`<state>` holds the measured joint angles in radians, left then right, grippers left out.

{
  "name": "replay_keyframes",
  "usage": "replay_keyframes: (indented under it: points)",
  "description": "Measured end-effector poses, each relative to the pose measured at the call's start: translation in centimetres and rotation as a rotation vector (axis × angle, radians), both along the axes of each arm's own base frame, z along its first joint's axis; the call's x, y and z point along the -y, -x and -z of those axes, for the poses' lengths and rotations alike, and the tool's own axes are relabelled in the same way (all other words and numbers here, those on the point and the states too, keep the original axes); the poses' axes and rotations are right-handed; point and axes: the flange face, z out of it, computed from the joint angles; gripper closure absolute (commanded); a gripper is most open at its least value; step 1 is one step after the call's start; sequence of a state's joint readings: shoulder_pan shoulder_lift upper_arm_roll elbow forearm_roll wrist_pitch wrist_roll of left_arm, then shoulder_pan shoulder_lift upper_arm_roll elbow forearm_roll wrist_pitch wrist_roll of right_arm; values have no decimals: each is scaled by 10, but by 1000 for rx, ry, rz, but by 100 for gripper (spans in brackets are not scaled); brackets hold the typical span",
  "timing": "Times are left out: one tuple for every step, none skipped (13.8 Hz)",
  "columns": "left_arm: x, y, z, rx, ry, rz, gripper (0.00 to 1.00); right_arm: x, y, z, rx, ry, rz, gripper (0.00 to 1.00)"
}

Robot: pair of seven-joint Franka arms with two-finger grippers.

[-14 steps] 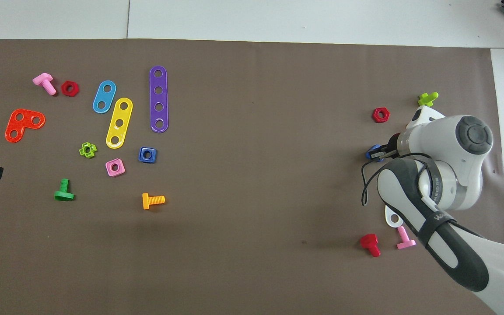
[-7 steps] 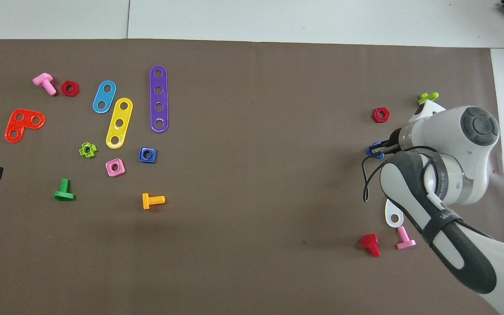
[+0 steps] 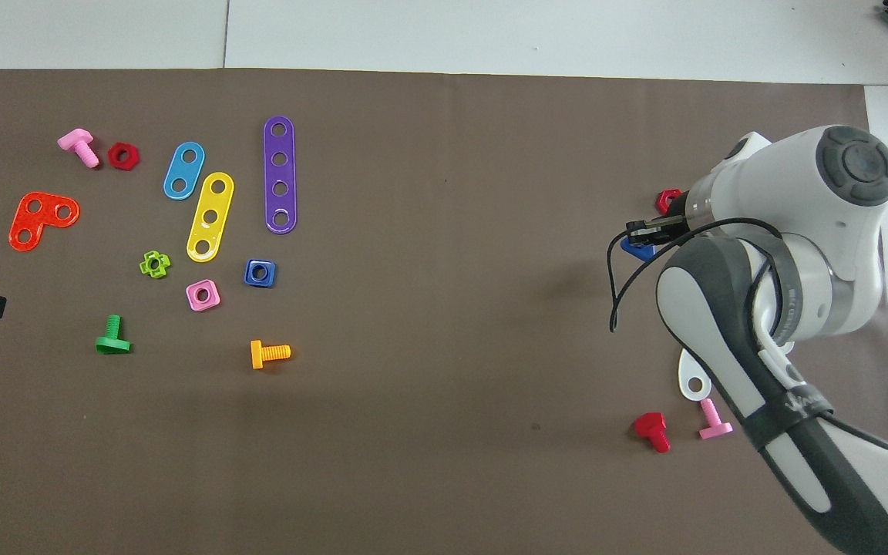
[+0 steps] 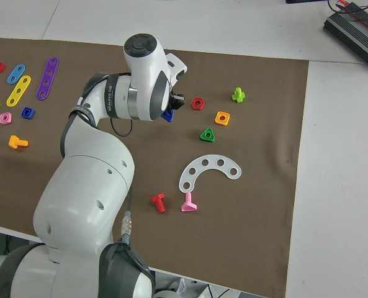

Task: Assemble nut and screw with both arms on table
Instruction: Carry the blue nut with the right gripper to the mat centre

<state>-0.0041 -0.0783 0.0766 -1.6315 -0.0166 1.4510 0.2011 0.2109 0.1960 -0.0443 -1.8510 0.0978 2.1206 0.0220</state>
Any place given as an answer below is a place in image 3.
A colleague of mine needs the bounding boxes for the purple four-hole strip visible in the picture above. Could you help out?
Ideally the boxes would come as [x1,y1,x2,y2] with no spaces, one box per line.
[263,116,298,234]

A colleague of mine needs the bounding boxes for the brown table mat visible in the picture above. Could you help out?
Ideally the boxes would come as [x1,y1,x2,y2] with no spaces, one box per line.
[0,68,888,555]

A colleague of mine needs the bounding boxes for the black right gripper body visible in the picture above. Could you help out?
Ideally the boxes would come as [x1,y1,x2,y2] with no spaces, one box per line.
[644,214,690,246]

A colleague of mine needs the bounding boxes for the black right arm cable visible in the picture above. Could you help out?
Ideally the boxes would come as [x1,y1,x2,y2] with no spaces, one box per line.
[607,218,888,459]

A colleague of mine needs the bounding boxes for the orange plastic screw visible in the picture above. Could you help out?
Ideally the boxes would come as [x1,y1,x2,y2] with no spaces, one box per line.
[250,340,291,370]

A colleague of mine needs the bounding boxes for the blue two-hole strip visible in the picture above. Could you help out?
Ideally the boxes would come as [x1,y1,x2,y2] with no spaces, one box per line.
[163,142,206,201]

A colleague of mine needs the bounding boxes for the green plastic screw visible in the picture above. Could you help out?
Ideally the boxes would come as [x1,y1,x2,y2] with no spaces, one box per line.
[95,314,133,355]

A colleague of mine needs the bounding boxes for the orange heart-shaped plate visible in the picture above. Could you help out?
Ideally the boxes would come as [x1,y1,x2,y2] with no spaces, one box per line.
[8,192,81,252]

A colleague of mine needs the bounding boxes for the yellow three-hole strip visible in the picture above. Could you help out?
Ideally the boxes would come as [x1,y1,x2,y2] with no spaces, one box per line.
[186,172,235,263]

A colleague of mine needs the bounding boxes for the pink square nut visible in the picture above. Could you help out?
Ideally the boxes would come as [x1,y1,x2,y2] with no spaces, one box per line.
[186,279,222,312]

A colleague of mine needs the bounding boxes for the pink plastic screw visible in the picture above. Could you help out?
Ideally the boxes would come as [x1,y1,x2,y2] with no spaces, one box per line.
[57,128,100,169]
[698,398,734,440]

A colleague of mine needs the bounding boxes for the red plastic screw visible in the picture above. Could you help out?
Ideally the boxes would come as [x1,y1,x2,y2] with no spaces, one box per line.
[633,412,672,454]

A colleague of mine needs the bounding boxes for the white curved hole plate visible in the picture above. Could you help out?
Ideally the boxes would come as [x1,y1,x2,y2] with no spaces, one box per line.
[678,347,715,402]

